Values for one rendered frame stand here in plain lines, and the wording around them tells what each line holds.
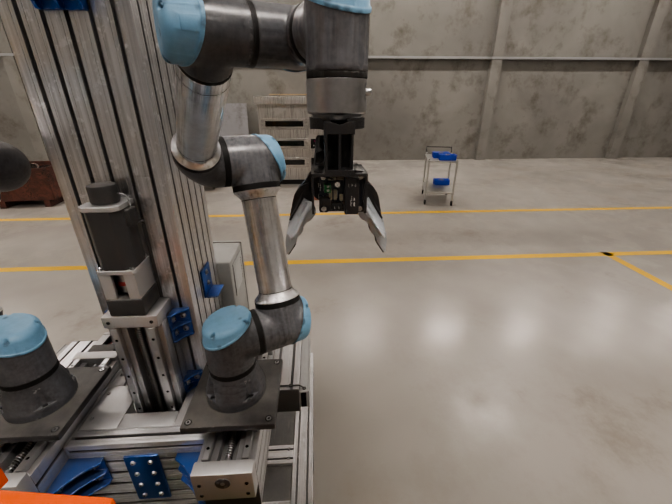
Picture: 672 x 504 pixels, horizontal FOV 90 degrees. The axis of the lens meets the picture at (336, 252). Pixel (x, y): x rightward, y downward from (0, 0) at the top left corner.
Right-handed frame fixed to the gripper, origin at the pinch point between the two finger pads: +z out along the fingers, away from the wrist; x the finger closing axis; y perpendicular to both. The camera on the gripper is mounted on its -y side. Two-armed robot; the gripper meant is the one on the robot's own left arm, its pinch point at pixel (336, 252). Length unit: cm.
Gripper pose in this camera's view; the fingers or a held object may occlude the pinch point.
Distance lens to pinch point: 53.4
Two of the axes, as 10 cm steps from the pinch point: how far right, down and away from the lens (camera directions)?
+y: 0.6, 4.1, -9.1
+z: 0.0, 9.1, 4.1
